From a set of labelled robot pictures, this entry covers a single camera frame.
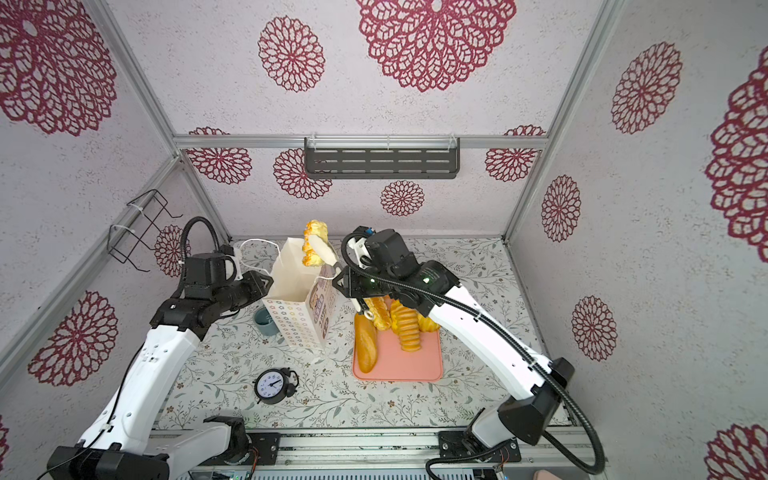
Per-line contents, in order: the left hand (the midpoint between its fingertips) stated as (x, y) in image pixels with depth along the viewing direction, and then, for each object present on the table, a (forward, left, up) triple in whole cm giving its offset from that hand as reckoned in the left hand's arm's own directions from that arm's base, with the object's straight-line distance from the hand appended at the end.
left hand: (271, 286), depth 77 cm
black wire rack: (+11, +34, +9) cm, 37 cm away
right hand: (-5, -18, +10) cm, 21 cm away
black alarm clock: (-18, +2, -21) cm, 28 cm away
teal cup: (-2, +6, -16) cm, 17 cm away
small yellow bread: (-2, -42, -18) cm, 46 cm away
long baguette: (-8, -24, -20) cm, 32 cm away
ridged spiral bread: (-1, -35, -18) cm, 40 cm away
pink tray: (-12, -32, -24) cm, 42 cm away
